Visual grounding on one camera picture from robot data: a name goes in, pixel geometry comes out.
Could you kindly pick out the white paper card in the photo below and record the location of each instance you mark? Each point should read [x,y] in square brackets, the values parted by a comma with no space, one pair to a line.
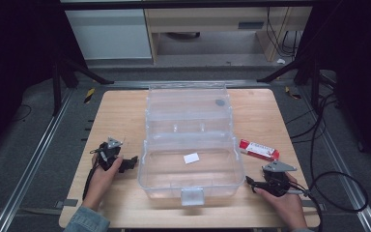
[191,158]

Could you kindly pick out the grey round sticker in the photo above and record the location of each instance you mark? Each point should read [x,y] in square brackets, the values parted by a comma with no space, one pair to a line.
[220,102]

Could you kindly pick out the black metal stand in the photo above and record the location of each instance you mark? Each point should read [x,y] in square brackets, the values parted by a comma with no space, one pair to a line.
[315,83]
[56,90]

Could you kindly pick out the person's left hand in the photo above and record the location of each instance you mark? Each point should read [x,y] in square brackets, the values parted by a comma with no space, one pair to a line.
[98,183]

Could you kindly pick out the yellow black tape strip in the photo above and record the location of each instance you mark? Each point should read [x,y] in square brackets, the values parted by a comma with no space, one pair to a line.
[291,93]
[89,95]

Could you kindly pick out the light wooden desk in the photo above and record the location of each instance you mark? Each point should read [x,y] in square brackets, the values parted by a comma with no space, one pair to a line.
[206,19]

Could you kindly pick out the person's right hand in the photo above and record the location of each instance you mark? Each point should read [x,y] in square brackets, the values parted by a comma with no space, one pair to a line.
[288,206]

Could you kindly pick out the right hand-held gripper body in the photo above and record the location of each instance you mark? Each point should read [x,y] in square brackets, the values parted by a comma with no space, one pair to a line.
[275,182]

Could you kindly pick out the white cabinet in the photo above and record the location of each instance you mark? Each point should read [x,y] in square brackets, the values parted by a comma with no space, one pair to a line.
[109,34]

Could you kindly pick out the small white floor object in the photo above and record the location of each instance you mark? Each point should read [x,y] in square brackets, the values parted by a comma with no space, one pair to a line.
[281,61]

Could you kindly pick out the clear plastic storage box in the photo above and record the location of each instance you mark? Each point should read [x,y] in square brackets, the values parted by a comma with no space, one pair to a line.
[190,122]

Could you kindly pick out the metal floor rail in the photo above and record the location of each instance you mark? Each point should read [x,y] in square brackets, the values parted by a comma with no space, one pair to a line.
[344,167]
[29,170]

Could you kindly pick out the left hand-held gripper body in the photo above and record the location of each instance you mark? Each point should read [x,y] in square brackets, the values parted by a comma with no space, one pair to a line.
[108,152]

